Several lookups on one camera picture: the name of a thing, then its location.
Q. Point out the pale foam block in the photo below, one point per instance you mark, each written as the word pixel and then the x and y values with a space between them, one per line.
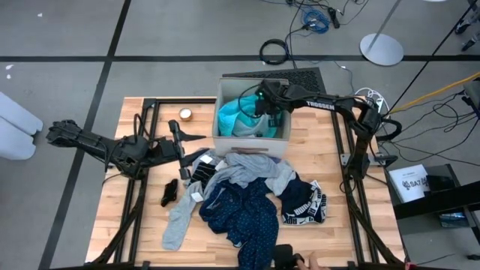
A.
pixel 18 116
pixel 15 146

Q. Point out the navy dotted garment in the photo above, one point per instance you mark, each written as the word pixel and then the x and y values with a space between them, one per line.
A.
pixel 243 217

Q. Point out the black metal table frame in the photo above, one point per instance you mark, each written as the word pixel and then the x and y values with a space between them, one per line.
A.
pixel 176 101

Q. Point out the black white-striped garment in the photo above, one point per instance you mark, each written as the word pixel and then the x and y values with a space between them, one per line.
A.
pixel 202 175

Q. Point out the white power strip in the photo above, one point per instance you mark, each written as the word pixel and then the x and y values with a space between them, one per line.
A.
pixel 375 98

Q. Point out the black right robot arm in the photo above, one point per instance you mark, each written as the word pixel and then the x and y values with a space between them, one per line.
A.
pixel 330 105

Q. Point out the white paper hang tag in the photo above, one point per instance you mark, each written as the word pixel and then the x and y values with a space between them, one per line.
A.
pixel 197 197
pixel 221 165
pixel 206 159

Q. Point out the small black device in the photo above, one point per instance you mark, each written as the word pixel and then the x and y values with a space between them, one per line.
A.
pixel 284 257

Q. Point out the grey sweatshirt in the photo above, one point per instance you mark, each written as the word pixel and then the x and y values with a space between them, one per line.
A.
pixel 243 168

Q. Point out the white printed box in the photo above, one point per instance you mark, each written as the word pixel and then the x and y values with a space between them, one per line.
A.
pixel 407 183

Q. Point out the cardboard box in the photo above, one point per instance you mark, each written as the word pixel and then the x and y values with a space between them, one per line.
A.
pixel 247 148

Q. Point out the black power strip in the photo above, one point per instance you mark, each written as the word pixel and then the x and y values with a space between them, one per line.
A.
pixel 333 18

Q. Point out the white garment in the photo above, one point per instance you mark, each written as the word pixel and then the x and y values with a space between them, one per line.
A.
pixel 245 129

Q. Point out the navy underwear with printed waistband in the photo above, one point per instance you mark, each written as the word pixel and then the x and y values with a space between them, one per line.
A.
pixel 300 202

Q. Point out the black ribbed floor mat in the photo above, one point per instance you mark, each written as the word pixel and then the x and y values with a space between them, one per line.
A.
pixel 307 80

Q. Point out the person's hand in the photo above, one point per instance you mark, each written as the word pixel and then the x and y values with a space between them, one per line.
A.
pixel 313 264

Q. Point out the long grey garment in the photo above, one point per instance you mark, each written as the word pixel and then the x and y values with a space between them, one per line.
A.
pixel 180 225

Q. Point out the black sock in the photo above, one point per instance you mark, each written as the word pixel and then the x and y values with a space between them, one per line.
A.
pixel 169 193

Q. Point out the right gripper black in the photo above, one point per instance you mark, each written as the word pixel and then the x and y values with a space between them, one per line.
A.
pixel 272 97

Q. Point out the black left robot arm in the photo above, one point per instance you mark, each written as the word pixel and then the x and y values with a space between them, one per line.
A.
pixel 93 144

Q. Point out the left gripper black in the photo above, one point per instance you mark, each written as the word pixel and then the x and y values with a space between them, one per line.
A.
pixel 165 150

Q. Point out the grey fleece garment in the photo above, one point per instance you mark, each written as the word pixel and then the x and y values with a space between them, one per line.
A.
pixel 285 180

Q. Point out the black equipment cart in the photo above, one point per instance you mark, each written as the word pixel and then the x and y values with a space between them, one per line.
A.
pixel 442 200

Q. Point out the turquoise shirt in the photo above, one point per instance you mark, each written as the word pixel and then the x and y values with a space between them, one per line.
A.
pixel 228 120

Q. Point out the black wheeled base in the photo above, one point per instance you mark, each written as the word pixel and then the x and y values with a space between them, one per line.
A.
pixel 468 26

